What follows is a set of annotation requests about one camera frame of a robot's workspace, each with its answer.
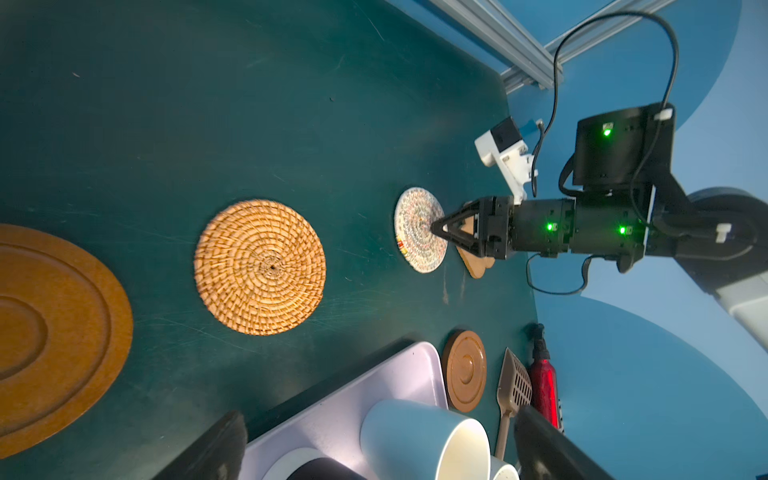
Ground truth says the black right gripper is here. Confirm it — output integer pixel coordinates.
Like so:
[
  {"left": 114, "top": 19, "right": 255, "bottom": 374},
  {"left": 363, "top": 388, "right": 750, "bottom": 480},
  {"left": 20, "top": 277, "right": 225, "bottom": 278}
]
[{"left": 430, "top": 196, "right": 646, "bottom": 260}]

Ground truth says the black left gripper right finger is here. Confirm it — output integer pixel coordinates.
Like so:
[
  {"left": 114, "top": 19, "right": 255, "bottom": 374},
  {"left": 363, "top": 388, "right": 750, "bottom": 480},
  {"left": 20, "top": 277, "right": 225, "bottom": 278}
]
[{"left": 514, "top": 405, "right": 613, "bottom": 480}]

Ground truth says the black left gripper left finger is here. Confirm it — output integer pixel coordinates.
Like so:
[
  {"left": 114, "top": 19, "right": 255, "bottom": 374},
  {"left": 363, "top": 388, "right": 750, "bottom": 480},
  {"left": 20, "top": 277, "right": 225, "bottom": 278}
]
[{"left": 154, "top": 411, "right": 248, "bottom": 480}]

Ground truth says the brown wooden coaster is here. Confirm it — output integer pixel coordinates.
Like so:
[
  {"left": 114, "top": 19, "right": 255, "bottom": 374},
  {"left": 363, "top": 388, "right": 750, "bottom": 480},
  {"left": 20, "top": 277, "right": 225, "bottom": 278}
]
[
  {"left": 441, "top": 329, "right": 488, "bottom": 413},
  {"left": 1, "top": 224, "right": 133, "bottom": 458}
]

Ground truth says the light blue mug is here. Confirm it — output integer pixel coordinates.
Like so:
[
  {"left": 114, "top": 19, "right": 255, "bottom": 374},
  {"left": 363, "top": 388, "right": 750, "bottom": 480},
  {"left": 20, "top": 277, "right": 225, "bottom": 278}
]
[{"left": 360, "top": 400, "right": 491, "bottom": 479}]

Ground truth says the round woven rattan coaster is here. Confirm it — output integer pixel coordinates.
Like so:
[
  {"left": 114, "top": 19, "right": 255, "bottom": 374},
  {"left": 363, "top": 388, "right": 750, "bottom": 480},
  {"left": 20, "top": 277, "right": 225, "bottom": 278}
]
[{"left": 194, "top": 200, "right": 327, "bottom": 336}]

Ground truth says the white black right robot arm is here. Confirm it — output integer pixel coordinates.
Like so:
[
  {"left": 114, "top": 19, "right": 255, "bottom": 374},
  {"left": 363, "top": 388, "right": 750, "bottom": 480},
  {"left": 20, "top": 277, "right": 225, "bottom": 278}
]
[{"left": 430, "top": 104, "right": 767, "bottom": 344}]

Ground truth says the flower-shaped cork coaster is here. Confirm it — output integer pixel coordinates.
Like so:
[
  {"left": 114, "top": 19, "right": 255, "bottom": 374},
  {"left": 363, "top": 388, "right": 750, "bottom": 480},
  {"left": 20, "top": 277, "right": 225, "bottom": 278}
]
[{"left": 456, "top": 216, "right": 496, "bottom": 279}]

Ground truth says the white mug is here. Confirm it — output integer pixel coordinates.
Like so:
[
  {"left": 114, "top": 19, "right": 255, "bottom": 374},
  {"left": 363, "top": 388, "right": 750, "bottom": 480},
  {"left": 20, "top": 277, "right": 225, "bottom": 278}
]
[{"left": 488, "top": 457, "right": 520, "bottom": 480}]

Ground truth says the red brush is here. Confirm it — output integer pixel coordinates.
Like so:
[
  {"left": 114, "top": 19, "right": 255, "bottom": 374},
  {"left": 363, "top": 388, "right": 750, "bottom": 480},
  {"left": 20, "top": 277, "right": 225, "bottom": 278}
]
[{"left": 528, "top": 323, "right": 564, "bottom": 433}]

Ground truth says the brown slotted scoop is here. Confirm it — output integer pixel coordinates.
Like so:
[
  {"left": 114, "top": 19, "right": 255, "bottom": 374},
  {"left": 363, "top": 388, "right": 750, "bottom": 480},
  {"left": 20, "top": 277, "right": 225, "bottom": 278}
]
[{"left": 494, "top": 348, "right": 532, "bottom": 460}]

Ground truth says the lilac plastic tray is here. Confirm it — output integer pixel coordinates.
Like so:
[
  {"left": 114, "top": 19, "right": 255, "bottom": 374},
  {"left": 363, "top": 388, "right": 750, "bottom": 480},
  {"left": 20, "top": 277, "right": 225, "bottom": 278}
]
[{"left": 239, "top": 341, "right": 448, "bottom": 479}]

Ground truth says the white multicolour rope coaster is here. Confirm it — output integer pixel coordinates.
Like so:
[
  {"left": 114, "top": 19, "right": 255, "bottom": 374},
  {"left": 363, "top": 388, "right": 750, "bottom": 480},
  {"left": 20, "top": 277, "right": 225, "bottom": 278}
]
[{"left": 394, "top": 187, "right": 448, "bottom": 274}]

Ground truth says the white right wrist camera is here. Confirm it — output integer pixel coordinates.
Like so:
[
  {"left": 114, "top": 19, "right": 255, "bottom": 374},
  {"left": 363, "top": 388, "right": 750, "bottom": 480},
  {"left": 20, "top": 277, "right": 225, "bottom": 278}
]
[{"left": 474, "top": 117, "right": 537, "bottom": 205}]

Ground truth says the aluminium rear frame rail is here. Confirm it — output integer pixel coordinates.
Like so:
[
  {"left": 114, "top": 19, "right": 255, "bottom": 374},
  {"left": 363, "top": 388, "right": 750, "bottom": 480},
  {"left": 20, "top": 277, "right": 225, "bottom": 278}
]
[{"left": 432, "top": 1, "right": 639, "bottom": 93}]

